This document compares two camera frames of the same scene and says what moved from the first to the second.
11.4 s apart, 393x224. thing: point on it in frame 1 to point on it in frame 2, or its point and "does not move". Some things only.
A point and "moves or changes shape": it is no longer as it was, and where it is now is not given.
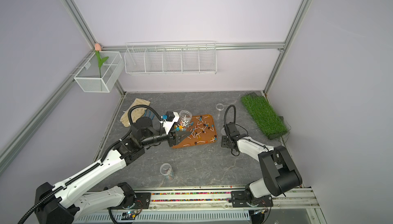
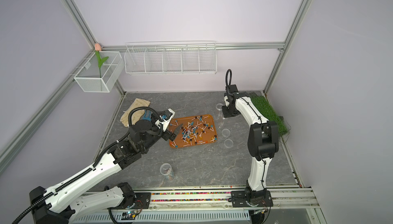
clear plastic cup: [219, 107] does not move
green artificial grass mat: [265, 116] does not move
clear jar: [185, 117] moves or changes shape
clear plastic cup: [223, 131] does not move
